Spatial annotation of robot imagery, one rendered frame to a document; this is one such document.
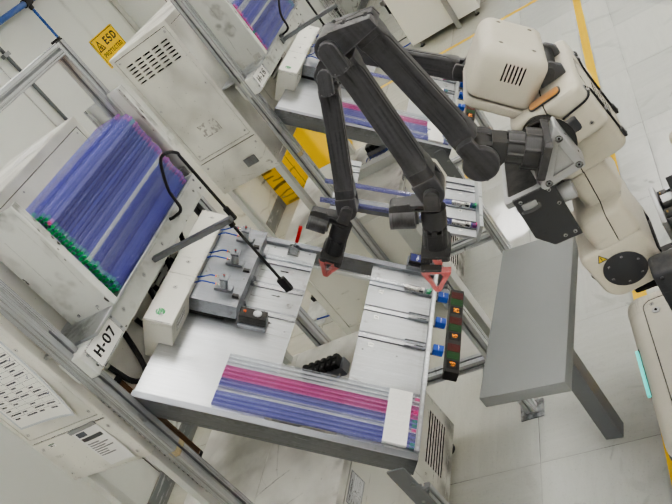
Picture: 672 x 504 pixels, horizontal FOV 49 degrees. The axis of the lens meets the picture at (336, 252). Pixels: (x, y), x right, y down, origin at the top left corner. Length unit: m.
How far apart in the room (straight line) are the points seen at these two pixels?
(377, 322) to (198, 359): 0.52
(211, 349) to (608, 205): 1.06
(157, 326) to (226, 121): 1.28
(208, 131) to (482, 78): 1.68
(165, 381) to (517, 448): 1.31
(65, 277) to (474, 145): 0.98
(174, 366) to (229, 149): 1.36
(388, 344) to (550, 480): 0.80
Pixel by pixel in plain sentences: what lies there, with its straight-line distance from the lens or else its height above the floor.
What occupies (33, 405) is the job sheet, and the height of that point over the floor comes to 1.29.
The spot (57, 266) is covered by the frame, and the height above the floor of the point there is 1.54.
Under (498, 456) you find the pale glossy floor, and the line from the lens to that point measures 2.71.
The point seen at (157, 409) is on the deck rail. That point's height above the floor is 1.13.
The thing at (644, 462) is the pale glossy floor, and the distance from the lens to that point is 2.47.
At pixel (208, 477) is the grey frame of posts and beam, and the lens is 1.99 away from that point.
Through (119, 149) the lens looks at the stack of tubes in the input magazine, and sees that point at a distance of 2.07.
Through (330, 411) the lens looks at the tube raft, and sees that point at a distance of 1.85.
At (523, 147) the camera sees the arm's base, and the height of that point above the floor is 1.22.
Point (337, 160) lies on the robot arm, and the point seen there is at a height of 1.24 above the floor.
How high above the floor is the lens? 1.92
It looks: 26 degrees down
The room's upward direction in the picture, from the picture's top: 39 degrees counter-clockwise
